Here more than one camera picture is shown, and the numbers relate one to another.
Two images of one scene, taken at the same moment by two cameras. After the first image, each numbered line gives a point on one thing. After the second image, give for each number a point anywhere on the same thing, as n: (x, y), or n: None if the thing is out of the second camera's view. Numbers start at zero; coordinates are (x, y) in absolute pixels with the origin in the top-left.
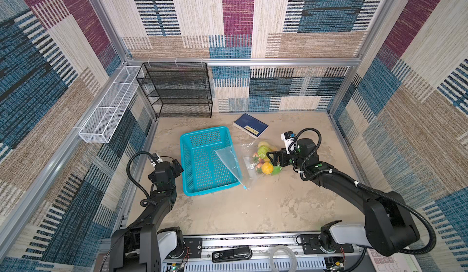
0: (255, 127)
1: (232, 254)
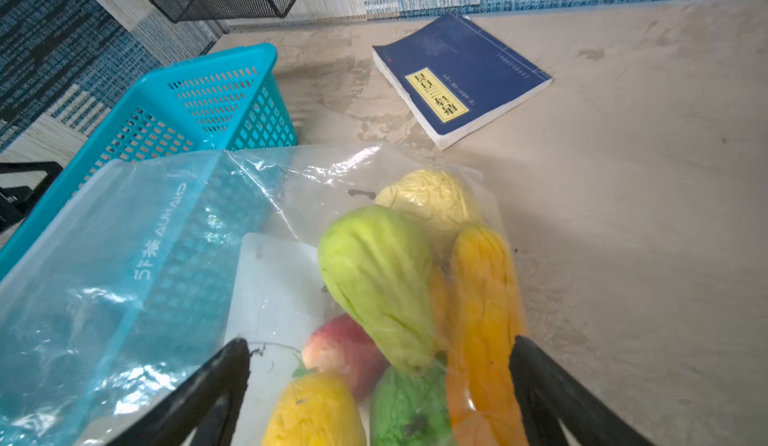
0: (455, 75)
1: None
